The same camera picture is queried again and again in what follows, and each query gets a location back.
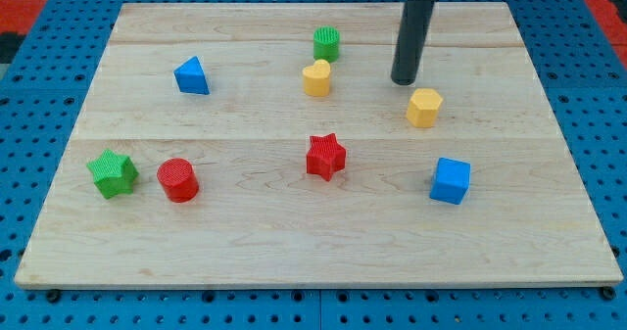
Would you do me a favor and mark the light wooden board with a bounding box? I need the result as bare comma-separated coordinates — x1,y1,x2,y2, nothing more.
15,2,623,290

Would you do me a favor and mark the green star block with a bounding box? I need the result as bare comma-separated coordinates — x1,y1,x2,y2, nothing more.
86,149,138,199

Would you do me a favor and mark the blue cube block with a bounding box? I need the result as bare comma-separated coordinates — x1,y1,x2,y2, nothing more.
429,157,471,205

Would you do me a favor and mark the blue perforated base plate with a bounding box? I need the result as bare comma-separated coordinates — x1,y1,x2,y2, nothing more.
1,0,626,329

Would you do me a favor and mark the blue triangle block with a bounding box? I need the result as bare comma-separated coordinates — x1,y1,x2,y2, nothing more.
173,56,210,95

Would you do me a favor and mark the red cylinder block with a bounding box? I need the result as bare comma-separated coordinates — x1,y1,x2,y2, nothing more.
157,158,200,203

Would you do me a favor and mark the yellow heart block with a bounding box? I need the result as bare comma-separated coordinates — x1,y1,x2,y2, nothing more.
302,59,331,97

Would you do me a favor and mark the green cylinder block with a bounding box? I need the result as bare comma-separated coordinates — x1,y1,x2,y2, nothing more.
313,25,340,63

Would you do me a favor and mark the red star block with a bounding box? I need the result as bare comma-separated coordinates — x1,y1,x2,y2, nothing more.
306,133,347,181

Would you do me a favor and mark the yellow hexagon block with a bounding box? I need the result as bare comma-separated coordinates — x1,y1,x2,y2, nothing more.
406,88,443,128

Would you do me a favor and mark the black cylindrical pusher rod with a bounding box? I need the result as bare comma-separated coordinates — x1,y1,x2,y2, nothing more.
391,0,435,86

